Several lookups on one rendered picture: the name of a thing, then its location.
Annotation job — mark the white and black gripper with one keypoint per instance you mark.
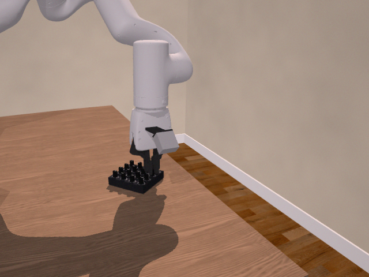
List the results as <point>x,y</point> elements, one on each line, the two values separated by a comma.
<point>141,140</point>

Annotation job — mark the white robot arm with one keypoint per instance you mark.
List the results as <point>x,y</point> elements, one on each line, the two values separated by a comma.
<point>158,58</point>

